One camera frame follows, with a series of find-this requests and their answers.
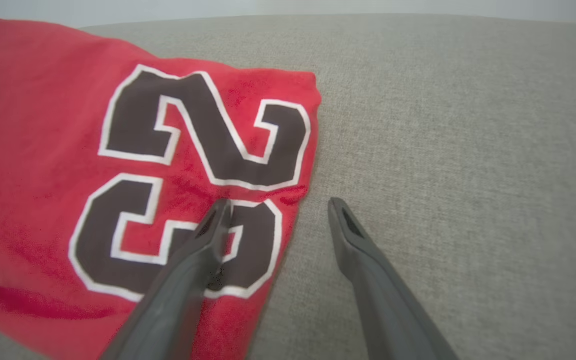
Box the red basketball jersey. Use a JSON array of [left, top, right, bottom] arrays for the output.
[[0, 16, 322, 360]]

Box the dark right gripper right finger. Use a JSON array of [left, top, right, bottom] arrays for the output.
[[328, 197, 460, 360]]

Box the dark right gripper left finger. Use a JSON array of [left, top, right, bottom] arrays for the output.
[[99, 198, 234, 360]]

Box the grey fabric sofa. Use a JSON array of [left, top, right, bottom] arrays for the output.
[[0, 14, 576, 360]]

